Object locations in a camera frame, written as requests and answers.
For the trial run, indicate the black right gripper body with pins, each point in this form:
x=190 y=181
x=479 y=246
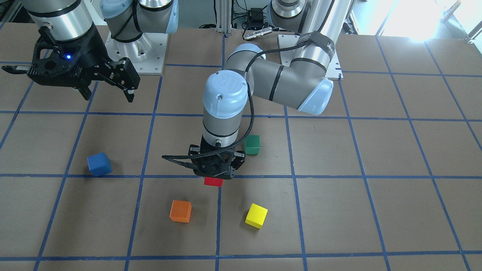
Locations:
x=91 y=53

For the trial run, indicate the black power adapter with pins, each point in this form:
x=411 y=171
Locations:
x=256 y=17

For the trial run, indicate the yellow wooden block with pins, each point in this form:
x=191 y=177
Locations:
x=256 y=216

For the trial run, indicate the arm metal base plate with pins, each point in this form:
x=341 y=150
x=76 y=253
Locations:
x=147 y=54
x=332 y=66

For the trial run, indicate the aluminium frame post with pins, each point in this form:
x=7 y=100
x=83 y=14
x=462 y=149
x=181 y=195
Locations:
x=223 y=14

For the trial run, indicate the green wooden block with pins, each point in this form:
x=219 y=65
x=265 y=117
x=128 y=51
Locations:
x=252 y=144

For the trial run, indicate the blue wooden block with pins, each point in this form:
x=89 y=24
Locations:
x=99 y=164

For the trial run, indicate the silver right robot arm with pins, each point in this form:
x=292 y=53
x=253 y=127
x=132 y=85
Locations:
x=122 y=20

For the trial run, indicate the red wooden block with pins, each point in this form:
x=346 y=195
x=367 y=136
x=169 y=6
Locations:
x=212 y=181

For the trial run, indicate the orange wooden block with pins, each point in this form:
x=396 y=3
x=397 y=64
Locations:
x=180 y=211

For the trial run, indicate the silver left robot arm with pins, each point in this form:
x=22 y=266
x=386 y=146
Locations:
x=303 y=85

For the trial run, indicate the silver metal cylinder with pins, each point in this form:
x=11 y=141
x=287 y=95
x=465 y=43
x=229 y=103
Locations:
x=257 y=34

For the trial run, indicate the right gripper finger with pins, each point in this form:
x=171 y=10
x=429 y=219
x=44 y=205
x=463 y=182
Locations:
x=85 y=92
x=121 y=74

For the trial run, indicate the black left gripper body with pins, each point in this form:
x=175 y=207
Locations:
x=239 y=160

